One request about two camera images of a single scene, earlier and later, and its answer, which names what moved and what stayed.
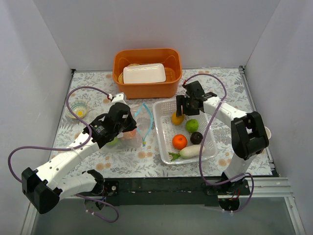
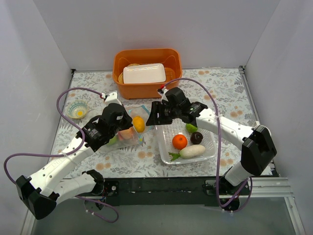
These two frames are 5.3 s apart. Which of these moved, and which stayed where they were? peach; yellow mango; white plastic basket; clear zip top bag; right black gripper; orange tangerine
Moved: yellow mango; right black gripper
Stayed: orange tangerine; peach; clear zip top bag; white plastic basket
